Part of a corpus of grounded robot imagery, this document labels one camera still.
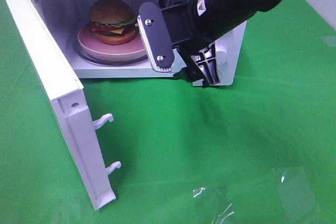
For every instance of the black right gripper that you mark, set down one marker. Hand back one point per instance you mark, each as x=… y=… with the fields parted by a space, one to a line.
x=213 y=19

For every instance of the white round door button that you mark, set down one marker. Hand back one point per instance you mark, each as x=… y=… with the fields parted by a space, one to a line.
x=219 y=76

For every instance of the toy burger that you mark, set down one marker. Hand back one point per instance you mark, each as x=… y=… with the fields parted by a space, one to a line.
x=113 y=22

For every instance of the pink speckled plate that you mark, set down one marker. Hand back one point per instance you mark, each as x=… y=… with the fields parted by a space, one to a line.
x=125 y=53

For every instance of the white microwave door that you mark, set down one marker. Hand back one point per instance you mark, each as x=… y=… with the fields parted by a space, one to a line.
x=65 y=93

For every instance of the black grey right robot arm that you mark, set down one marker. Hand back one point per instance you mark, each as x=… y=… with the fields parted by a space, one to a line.
x=194 y=26

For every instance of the glass microwave turntable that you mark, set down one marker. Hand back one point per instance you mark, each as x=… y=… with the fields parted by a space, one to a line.
x=81 y=53

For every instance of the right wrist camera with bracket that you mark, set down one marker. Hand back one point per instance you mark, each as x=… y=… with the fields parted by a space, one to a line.
x=163 y=29

